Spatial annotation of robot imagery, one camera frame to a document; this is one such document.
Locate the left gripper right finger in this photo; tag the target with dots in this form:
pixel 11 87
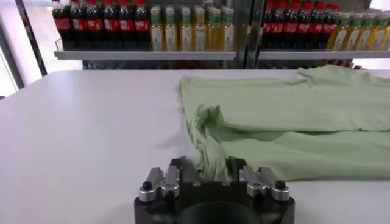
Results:
pixel 254 182

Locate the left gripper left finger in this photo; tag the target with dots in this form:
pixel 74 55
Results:
pixel 172 185

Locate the light green t-shirt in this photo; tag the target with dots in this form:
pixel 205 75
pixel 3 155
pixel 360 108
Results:
pixel 289 115

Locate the grey drinks shelf unit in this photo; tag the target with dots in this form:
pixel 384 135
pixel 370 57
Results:
pixel 137 55
pixel 320 54

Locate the yellow juice bottle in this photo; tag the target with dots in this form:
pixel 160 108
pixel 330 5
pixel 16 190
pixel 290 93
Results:
pixel 379 38
pixel 214 36
pixel 387 39
pixel 353 38
pixel 366 38
pixel 199 36
pixel 228 36
pixel 186 36
pixel 157 36
pixel 170 36
pixel 339 38

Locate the dark window frame post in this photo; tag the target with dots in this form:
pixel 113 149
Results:
pixel 30 38

